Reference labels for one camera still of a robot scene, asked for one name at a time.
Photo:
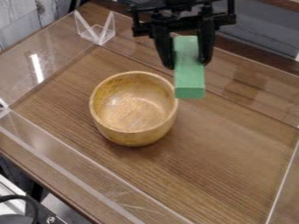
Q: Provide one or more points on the clear acrylic corner bracket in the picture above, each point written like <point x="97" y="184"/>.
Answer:
<point x="98" y="34"/>

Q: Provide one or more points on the green rectangular block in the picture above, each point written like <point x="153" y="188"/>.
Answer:
<point x="188" y="69"/>

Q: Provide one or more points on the brown wooden bowl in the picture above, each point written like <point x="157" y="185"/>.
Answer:
<point x="133" y="108"/>

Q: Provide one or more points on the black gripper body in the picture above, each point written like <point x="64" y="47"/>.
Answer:
<point x="180" y="15"/>

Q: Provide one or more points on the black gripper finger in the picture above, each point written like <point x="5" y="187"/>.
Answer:
<point x="205" y="40"/>
<point x="164" y="46"/>

